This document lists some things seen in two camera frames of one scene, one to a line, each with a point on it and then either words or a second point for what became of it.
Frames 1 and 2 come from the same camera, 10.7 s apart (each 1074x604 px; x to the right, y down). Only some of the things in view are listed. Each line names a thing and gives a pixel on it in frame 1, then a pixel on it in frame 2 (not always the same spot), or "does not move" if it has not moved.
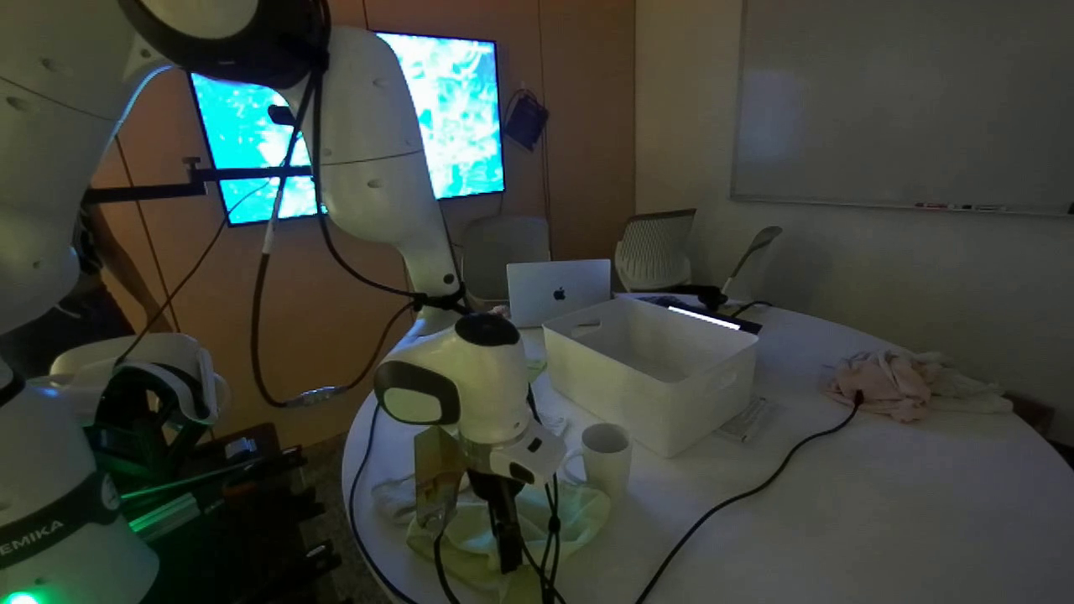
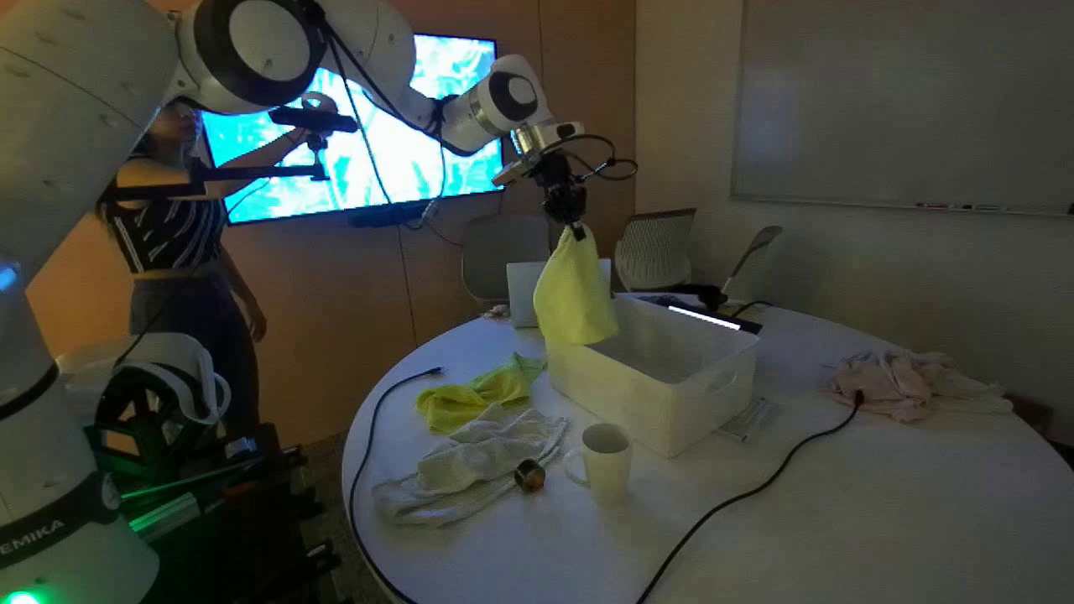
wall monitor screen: [260, 140] does not move
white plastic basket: [658, 375] does not move
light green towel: [552, 522] -> [572, 298]
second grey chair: [656, 251] does not move
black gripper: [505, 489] -> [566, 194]
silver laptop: [558, 292] does not move
